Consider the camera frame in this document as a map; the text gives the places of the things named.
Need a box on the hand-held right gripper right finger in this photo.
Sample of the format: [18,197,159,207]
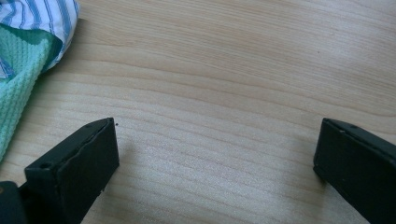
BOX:
[313,118,396,224]

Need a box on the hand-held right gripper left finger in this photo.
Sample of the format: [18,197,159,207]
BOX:
[23,117,120,224]

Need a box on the green waffle-knit cloth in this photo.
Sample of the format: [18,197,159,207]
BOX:
[0,23,64,163]

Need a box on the blue striped white cloth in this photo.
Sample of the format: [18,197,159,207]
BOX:
[0,0,80,79]

